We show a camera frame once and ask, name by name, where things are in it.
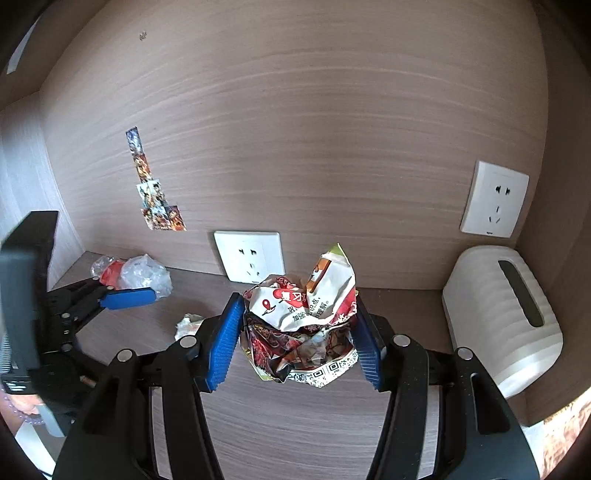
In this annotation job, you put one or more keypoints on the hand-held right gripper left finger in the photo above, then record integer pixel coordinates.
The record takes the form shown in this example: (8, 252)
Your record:
(224, 346)

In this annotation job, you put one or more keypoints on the crumpled white tissue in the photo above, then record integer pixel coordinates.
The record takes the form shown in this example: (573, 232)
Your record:
(189, 325)

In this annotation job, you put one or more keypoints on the person's left hand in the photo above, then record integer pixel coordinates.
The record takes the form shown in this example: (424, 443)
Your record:
(25, 404)

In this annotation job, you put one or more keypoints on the red white wrapper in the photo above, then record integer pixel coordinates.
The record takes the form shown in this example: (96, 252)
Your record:
(300, 318)

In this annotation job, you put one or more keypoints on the white wall socket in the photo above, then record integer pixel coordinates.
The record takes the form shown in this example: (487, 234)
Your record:
(249, 256)
(496, 198)

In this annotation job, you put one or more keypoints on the orange blanket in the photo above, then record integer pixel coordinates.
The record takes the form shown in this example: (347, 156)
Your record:
(565, 429)

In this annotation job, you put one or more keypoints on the brown wooden shelf unit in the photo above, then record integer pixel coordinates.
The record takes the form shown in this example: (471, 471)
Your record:
(323, 115)

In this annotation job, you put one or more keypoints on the clear plastic bag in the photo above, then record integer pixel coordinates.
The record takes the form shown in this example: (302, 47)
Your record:
(145, 274)

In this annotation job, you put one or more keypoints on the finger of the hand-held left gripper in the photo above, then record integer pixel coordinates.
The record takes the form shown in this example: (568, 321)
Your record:
(129, 298)
(76, 357)

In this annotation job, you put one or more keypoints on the grey light bar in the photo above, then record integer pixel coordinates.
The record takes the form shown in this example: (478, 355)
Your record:
(23, 46)

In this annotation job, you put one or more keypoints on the white tissue box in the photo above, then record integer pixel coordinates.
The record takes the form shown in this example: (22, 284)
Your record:
(489, 314)

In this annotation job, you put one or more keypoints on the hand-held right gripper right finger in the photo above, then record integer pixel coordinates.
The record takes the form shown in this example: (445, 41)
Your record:
(368, 355)

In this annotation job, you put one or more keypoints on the strip of cartoon stickers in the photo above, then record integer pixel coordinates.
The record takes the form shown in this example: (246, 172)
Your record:
(154, 198)

